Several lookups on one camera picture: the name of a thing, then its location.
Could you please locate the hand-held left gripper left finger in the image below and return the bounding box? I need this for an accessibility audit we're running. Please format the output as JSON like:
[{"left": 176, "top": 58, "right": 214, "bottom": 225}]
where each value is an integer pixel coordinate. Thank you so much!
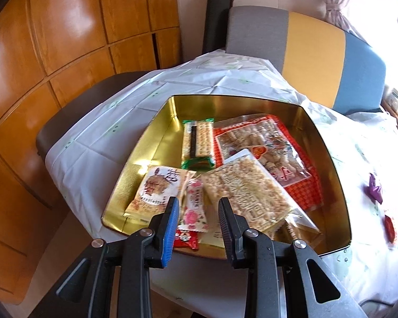
[{"left": 53, "top": 196, "right": 180, "bottom": 318}]

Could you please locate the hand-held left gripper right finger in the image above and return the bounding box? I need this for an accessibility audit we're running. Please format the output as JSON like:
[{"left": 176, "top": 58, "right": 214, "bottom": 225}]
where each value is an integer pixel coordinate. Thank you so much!
[{"left": 218, "top": 197, "right": 367, "bottom": 318}]

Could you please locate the small dark red candy packet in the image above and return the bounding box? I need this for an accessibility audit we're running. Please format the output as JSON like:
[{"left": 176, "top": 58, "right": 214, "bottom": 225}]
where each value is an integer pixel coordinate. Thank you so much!
[{"left": 172, "top": 228, "right": 200, "bottom": 250}]

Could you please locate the red gold-emblem snack packet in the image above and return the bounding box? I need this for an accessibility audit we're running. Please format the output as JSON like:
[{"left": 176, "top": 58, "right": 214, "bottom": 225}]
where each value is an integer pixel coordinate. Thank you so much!
[{"left": 383, "top": 215, "right": 397, "bottom": 243}]

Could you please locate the pink floral snack bar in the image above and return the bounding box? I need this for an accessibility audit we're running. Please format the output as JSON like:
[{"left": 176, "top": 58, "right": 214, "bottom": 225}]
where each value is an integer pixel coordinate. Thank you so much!
[{"left": 176, "top": 178, "right": 210, "bottom": 233}]

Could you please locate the purple snack packet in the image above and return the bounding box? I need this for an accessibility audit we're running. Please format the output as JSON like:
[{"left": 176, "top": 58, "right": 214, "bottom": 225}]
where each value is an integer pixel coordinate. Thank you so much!
[{"left": 365, "top": 172, "right": 383, "bottom": 203}]

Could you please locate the clear puffed rice cake packet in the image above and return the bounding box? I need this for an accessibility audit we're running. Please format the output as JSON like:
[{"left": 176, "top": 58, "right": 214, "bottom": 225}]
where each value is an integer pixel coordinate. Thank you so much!
[{"left": 201, "top": 157, "right": 321, "bottom": 239}]

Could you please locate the orange pastry packet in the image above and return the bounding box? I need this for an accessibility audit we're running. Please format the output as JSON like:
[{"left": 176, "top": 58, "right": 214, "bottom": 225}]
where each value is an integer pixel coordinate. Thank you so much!
[{"left": 124, "top": 165, "right": 197, "bottom": 224}]

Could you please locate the white beige snack packet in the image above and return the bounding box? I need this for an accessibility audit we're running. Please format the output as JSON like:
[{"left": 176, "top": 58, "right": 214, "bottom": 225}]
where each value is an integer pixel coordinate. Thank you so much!
[{"left": 223, "top": 148, "right": 257, "bottom": 166}]

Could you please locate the large red rice stick bag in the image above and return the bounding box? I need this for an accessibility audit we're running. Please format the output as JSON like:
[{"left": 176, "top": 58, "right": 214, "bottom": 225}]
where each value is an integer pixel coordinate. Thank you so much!
[{"left": 215, "top": 114, "right": 324, "bottom": 211}]

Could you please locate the green-ended cracker packet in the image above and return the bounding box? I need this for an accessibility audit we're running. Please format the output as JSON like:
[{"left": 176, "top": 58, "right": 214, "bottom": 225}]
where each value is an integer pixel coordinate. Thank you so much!
[{"left": 181, "top": 118, "right": 216, "bottom": 170}]

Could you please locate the red box with gold lining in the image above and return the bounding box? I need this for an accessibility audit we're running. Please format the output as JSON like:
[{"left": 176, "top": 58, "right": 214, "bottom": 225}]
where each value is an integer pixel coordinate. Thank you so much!
[{"left": 100, "top": 94, "right": 352, "bottom": 260}]

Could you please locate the white tablecloth with green clouds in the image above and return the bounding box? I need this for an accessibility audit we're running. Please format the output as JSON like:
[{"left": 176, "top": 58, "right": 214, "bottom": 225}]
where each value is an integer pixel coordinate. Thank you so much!
[{"left": 45, "top": 50, "right": 398, "bottom": 312}]

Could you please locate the grey yellow blue chair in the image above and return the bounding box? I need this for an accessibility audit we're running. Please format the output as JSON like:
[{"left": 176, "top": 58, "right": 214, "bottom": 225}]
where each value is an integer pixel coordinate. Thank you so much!
[{"left": 226, "top": 6, "right": 386, "bottom": 115}]

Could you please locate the wooden wardrobe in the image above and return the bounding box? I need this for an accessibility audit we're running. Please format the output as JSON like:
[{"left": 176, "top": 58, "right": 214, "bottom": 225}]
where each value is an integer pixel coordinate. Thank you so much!
[{"left": 0, "top": 0, "right": 183, "bottom": 305}]

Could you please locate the black rolled mat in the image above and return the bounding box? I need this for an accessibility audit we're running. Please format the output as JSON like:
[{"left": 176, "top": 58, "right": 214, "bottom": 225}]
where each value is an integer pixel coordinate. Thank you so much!
[{"left": 202, "top": 0, "right": 232, "bottom": 55}]

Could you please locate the tied beige curtain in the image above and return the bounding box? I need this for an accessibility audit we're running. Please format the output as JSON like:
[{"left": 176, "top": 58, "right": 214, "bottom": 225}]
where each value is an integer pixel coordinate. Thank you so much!
[{"left": 315, "top": 0, "right": 362, "bottom": 35}]

